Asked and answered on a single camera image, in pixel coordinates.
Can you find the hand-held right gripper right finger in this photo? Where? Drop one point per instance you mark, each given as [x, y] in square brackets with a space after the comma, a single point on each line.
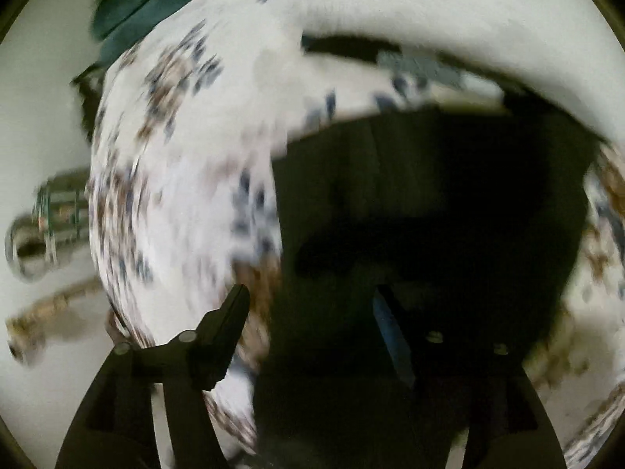
[394, 347]

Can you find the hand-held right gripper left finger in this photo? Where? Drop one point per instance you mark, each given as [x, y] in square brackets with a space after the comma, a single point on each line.
[225, 337]

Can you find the black small garment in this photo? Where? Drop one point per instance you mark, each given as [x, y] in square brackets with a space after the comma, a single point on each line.
[420, 264]

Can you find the floral printed white bedsheet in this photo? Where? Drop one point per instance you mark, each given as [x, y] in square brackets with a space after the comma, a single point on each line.
[185, 180]

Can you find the blurred metallic object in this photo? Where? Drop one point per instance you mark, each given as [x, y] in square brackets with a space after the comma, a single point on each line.
[44, 224]

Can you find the dark green cloth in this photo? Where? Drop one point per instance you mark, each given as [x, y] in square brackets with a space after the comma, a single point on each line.
[146, 0]

